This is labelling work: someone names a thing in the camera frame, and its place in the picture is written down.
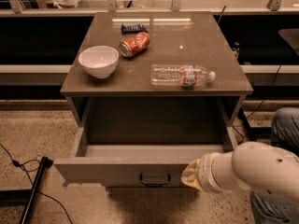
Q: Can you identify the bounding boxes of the drawer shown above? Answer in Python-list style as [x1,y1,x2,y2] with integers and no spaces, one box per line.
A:
[54,115,236,188]

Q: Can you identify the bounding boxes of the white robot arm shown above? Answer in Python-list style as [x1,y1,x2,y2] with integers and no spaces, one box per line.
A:
[181,142,299,204]

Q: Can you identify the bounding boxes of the brown drawer cabinet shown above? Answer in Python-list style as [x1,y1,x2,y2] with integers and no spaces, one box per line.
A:
[61,12,252,122]

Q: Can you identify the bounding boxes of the black stand leg right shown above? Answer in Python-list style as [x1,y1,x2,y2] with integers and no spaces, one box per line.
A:
[237,109,271,141]

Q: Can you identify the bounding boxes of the person leg in jeans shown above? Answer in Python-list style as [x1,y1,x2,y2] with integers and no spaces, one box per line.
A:
[250,107,299,224]

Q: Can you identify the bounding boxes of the clear plastic water bottle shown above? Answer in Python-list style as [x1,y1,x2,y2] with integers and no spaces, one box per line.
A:
[150,64,216,89]

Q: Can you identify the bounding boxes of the orange soda can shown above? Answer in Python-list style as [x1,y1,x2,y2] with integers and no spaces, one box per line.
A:
[119,32,150,58]

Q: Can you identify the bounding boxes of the black tripod leg left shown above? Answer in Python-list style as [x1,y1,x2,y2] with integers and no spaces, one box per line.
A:
[0,156,54,224]

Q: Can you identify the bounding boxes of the white ceramic bowl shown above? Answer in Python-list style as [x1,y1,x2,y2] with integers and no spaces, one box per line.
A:
[78,46,119,78]

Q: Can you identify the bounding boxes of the blue snack wrapper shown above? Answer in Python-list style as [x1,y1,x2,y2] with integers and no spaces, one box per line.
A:
[121,24,148,35]

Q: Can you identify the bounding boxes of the metal railing shelf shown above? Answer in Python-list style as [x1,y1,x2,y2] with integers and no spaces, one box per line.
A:
[0,0,299,16]

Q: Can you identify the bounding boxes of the black drawer handle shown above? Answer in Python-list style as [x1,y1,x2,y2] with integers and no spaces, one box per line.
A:
[139,174,171,188]

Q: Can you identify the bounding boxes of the black cable on floor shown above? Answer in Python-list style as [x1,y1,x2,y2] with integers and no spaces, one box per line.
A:
[0,143,74,224]

